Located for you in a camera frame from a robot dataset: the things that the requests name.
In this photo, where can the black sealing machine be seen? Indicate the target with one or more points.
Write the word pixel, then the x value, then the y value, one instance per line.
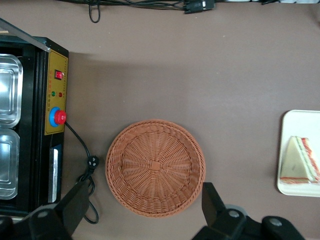
pixel 56 95

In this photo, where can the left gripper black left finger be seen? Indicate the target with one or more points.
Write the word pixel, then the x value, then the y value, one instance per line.
pixel 50 220

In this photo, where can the triangular sandwich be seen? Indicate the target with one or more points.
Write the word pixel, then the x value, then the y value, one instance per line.
pixel 295 165

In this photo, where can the round brown wicker basket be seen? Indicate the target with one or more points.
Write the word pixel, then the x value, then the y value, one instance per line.
pixel 155 167

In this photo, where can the steel food container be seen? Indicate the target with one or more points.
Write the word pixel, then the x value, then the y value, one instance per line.
pixel 8 90
pixel 7 165

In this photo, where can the beige plastic tray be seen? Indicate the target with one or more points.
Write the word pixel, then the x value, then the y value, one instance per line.
pixel 300 122

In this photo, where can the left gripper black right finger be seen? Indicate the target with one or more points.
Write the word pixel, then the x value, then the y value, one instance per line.
pixel 225 225

